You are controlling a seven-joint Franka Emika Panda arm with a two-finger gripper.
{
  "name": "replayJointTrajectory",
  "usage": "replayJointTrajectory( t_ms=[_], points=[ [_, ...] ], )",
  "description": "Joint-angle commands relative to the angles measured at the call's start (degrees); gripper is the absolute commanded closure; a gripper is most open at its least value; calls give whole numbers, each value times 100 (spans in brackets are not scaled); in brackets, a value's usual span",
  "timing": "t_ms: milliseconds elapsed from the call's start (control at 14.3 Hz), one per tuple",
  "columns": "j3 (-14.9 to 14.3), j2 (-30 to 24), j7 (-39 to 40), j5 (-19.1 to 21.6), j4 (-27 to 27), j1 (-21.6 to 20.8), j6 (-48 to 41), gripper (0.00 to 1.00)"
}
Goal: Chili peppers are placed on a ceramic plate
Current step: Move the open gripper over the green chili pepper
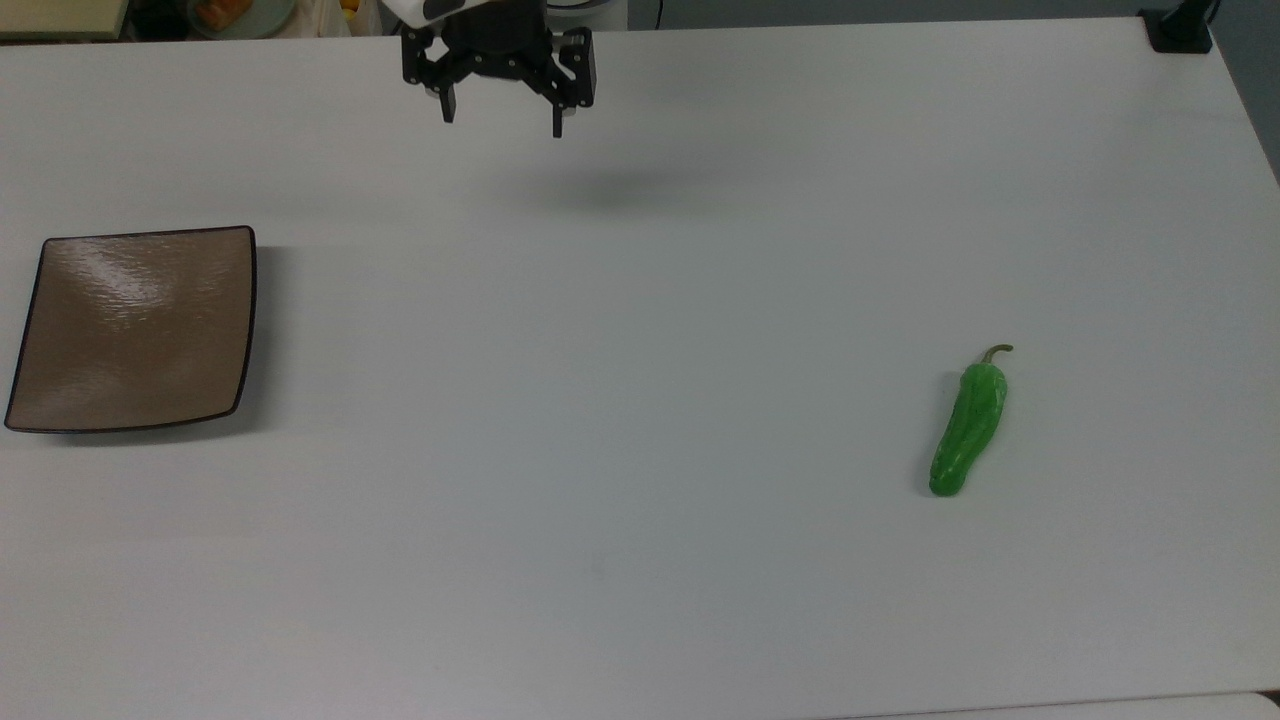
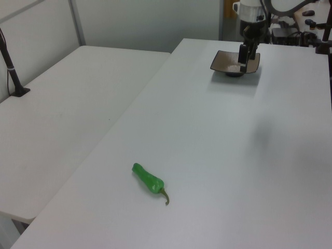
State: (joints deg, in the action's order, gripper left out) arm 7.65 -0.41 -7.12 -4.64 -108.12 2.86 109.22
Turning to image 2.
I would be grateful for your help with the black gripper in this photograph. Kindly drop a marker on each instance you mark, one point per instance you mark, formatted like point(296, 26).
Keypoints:
point(255, 29)

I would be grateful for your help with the green chili pepper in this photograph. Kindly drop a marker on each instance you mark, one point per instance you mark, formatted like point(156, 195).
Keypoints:
point(147, 180)

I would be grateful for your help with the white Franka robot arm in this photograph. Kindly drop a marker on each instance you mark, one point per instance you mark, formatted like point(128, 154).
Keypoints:
point(250, 11)

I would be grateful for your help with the square brown ceramic plate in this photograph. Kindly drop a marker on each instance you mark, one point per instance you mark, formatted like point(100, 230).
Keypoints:
point(227, 62)

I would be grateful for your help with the black electronics box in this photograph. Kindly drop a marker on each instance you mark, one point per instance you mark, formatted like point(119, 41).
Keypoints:
point(285, 36)

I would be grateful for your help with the brown wooden panel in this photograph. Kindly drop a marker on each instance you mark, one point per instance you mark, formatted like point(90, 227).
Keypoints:
point(229, 9)

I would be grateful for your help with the blue black small device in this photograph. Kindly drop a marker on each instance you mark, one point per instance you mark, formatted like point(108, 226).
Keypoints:
point(310, 22)

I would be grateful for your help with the dark computer mouse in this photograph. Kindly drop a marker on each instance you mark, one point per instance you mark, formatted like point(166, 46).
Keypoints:
point(308, 13)

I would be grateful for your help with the wooden desk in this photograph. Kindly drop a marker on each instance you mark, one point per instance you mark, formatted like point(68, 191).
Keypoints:
point(320, 13)

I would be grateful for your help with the grey partition frame post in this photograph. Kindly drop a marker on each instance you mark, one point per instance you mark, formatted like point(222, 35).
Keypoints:
point(77, 23)
point(221, 19)

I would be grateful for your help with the black clamp camera stand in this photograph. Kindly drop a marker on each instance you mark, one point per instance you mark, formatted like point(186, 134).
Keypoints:
point(324, 41)

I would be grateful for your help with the black camera stand pole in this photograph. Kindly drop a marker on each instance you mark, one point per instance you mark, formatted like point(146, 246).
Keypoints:
point(9, 64)

